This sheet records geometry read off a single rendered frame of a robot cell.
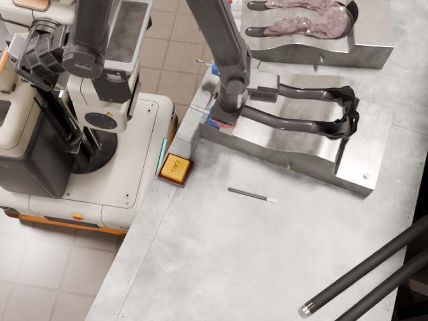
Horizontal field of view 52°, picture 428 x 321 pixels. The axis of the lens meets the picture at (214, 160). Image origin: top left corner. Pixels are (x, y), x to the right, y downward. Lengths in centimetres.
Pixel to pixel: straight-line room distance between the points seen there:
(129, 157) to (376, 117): 101
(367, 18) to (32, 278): 167
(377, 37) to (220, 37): 73
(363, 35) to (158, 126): 93
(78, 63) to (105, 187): 99
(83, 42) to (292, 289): 76
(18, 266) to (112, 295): 103
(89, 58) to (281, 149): 56
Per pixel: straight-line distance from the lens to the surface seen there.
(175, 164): 120
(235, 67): 85
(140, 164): 183
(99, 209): 180
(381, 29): 145
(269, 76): 96
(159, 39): 254
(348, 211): 125
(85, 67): 90
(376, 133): 130
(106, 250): 204
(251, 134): 119
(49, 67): 97
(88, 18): 80
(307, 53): 141
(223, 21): 75
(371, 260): 115
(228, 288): 115
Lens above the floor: 193
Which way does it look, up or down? 66 degrees down
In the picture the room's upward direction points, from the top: straight up
